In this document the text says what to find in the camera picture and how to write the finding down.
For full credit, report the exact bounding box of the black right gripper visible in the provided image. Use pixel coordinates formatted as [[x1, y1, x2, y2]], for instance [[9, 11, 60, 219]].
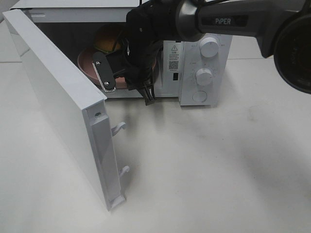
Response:
[[106, 34, 163, 105]]

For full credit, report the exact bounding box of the round white door release button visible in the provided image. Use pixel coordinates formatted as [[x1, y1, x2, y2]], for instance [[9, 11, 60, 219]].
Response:
[[192, 91, 207, 102]]

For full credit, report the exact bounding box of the toy burger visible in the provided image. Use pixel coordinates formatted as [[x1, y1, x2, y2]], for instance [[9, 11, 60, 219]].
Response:
[[93, 24, 123, 54]]

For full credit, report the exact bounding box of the pink round plate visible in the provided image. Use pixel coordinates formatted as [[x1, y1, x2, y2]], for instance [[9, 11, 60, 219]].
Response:
[[77, 47, 157, 89]]

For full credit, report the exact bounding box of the white microwave door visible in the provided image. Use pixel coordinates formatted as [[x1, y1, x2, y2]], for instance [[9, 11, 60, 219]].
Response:
[[3, 9, 129, 210]]

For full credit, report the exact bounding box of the white warning label sticker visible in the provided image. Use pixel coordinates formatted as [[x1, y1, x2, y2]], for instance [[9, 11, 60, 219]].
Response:
[[168, 43, 180, 72]]

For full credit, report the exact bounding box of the white lower microwave knob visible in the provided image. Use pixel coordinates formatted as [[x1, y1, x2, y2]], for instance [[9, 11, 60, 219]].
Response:
[[195, 68, 213, 86]]

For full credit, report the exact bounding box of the white microwave knob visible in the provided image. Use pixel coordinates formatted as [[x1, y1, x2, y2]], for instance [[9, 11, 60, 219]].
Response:
[[195, 68, 213, 86], [200, 36, 219, 58]]

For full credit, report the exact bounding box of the white upper microwave knob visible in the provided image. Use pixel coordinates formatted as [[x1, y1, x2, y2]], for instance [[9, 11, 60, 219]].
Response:
[[200, 36, 219, 58]]

